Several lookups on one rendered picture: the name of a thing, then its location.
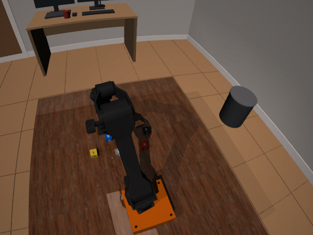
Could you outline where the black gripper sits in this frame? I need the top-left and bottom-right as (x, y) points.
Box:
(85, 119), (108, 134)

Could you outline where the yellow block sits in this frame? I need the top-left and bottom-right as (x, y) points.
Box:
(90, 148), (98, 158)

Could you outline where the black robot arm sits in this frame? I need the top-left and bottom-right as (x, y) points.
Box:
(90, 81), (158, 214)

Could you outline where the blue block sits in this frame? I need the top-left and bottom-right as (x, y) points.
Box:
(105, 134), (112, 142)

